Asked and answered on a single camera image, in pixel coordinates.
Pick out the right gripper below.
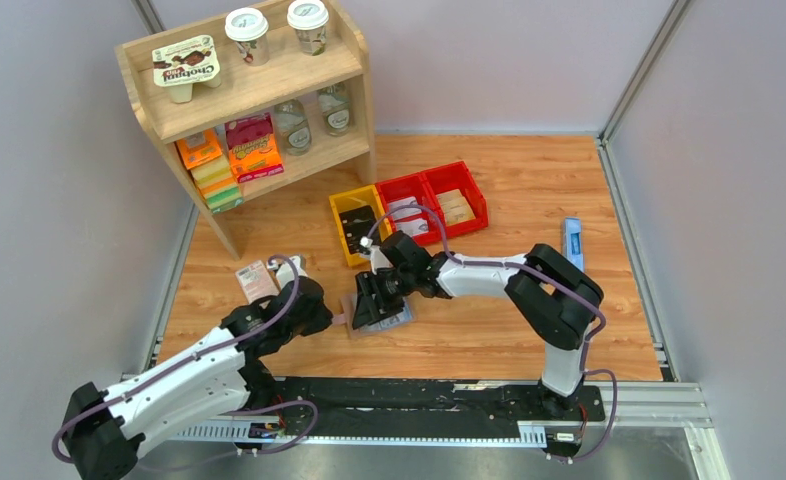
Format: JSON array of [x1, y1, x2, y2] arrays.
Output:
[[352, 268, 416, 330]]

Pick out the beige leather card holder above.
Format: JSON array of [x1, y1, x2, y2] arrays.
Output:
[[332, 292, 413, 339]]

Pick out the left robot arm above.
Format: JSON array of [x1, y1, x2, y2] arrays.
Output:
[[54, 275, 333, 479]]

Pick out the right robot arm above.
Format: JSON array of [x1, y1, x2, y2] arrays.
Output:
[[350, 232, 604, 419]]

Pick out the pink card pack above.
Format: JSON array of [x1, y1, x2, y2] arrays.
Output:
[[235, 260, 279, 303]]

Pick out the black cards in bin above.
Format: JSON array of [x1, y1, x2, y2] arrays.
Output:
[[338, 205, 376, 255]]

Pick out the white cards in bin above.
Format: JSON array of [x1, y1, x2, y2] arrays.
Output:
[[388, 196, 429, 237]]

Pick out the tan cards in bin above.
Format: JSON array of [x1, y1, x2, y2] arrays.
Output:
[[436, 189, 475, 226]]

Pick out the yellow bin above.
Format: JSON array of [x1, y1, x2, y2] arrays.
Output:
[[328, 185, 392, 267]]

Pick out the red bin middle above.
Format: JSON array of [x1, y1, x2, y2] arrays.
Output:
[[375, 173, 443, 246]]

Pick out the red bin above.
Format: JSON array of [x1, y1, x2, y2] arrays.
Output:
[[424, 161, 489, 239], [375, 173, 443, 246]]

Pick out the red bin right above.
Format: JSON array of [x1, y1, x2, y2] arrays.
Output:
[[424, 161, 489, 239]]

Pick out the yellow green sponge stack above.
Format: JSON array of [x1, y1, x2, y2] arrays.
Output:
[[190, 156, 243, 213]]

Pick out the orange pink snack box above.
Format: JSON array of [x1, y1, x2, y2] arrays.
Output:
[[224, 113, 284, 183]]

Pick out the glass jar left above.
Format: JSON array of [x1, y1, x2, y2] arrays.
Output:
[[273, 99, 312, 156]]

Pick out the glass jar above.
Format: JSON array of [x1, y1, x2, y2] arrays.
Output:
[[273, 99, 312, 156], [317, 82, 351, 136]]

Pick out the blue flat box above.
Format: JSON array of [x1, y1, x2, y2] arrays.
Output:
[[561, 217, 585, 272]]

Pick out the glass jar right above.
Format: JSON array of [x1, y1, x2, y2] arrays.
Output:
[[317, 82, 351, 136]]

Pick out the wooden shelf unit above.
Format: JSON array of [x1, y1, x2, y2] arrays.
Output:
[[115, 1, 377, 260]]

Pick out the Chobani yogurt pack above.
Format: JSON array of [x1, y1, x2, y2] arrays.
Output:
[[151, 35, 222, 104]]

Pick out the paper coffee cup left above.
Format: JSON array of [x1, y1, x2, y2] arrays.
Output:
[[224, 7, 269, 66]]

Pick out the paper coffee cup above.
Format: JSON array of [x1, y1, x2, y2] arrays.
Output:
[[224, 7, 269, 66], [287, 0, 329, 56]]

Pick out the paper coffee cup right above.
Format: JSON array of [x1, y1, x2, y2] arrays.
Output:
[[287, 0, 329, 56]]

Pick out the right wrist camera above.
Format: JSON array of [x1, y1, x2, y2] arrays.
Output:
[[359, 237, 392, 273]]

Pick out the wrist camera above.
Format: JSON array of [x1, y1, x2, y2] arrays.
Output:
[[267, 255, 308, 289], [359, 237, 392, 273]]

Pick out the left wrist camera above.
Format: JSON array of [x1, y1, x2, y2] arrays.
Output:
[[267, 255, 308, 289]]

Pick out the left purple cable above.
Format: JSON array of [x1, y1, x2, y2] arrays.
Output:
[[51, 254, 321, 465]]

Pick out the purple cable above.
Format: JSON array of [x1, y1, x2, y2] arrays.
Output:
[[366, 203, 620, 464], [51, 254, 321, 465]]

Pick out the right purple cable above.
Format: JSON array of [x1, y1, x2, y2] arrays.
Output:
[[366, 203, 620, 464]]

